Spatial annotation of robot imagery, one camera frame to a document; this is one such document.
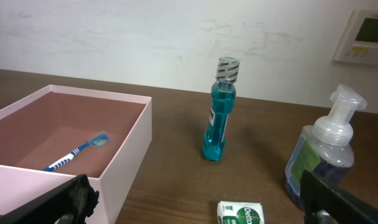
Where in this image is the blue mouthwash bottle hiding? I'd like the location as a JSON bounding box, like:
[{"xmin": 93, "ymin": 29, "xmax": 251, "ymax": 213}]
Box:
[{"xmin": 202, "ymin": 57, "xmax": 240, "ymax": 161}]

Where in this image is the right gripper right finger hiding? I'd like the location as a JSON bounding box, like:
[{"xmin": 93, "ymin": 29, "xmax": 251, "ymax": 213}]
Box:
[{"xmin": 300, "ymin": 170, "xmax": 378, "ymax": 224}]

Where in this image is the white open cardboard box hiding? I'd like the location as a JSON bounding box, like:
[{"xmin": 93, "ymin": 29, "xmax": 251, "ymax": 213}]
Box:
[{"xmin": 0, "ymin": 85, "xmax": 152, "ymax": 223}]

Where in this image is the beige wall thermostat panel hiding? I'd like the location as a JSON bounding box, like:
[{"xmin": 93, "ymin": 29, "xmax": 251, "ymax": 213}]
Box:
[{"xmin": 333, "ymin": 10, "xmax": 378, "ymax": 67}]

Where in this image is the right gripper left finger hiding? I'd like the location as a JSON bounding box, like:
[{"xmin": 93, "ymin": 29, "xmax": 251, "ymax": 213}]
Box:
[{"xmin": 0, "ymin": 174, "xmax": 99, "ymax": 224}]

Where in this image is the clear foaming soap dispenser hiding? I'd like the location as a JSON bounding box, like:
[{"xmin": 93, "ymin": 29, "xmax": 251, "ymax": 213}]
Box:
[{"xmin": 283, "ymin": 84, "xmax": 367, "ymax": 210}]

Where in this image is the blue white toothbrush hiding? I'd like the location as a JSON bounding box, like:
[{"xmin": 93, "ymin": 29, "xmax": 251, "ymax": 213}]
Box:
[{"xmin": 43, "ymin": 132, "xmax": 110, "ymax": 172}]

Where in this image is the green white soap packet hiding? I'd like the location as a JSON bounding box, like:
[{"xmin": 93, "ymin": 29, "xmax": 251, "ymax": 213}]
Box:
[{"xmin": 217, "ymin": 201, "xmax": 265, "ymax": 224}]

